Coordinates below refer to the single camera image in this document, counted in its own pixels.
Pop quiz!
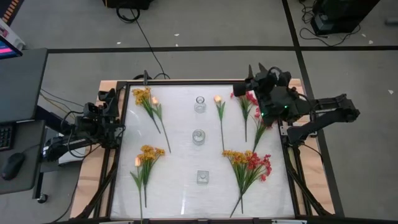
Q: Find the computer monitor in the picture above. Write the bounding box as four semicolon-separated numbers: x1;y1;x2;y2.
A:
0;34;24;60

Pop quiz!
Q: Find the red artificial flower bunch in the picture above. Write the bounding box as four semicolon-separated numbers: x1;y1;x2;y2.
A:
229;152;273;218
229;91;259;143
251;106;274;153

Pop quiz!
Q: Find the white computer case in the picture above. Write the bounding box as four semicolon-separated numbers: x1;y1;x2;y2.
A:
58;148;87;166

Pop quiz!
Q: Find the light wooden table board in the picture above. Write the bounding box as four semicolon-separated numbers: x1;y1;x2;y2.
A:
70;78;336;219

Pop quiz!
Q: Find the yellow artificial flower bunch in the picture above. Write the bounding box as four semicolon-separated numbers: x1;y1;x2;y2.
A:
132;86;162;134
136;144;166;208
221;149;254;215

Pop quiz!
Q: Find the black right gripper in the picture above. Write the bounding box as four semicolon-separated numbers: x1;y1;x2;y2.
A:
233;62;292;102

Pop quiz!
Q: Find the smooth narrow-neck glass vase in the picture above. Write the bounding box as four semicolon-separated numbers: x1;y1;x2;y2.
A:
193;95;207;114

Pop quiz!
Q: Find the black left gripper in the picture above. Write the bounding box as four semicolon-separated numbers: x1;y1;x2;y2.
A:
95;88;122;125

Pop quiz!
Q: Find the black computer keyboard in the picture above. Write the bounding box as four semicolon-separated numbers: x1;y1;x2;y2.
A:
0;124;15;152

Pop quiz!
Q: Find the square cut-glass vase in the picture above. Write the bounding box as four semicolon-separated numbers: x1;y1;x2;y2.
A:
196;170;210;185

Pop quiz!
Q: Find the black computer mouse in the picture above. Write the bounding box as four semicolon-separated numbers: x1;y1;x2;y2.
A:
1;152;26;181

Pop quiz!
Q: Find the grey office desk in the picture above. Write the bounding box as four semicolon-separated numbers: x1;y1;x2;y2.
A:
0;48;49;195

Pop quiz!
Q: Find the black case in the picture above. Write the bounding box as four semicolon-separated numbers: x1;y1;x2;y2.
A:
102;0;155;10

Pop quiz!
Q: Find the long black floor cable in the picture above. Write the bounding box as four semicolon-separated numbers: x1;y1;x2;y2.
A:
116;5;171;80

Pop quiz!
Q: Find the black orange striped mat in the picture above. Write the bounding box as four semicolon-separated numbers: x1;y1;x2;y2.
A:
0;0;25;26

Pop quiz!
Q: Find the peach artificial tulip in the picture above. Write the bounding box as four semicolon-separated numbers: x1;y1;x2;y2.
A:
150;96;172;154
129;156;144;224
213;95;226;152

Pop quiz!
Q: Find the black equipment tower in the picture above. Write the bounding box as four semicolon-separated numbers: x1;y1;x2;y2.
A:
310;0;382;37

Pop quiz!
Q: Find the diamond-cut round glass vase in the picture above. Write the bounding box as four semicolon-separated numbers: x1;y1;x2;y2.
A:
192;129;206;146

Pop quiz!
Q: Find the black aluminium table frame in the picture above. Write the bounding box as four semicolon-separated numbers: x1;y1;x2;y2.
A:
76;79;345;224

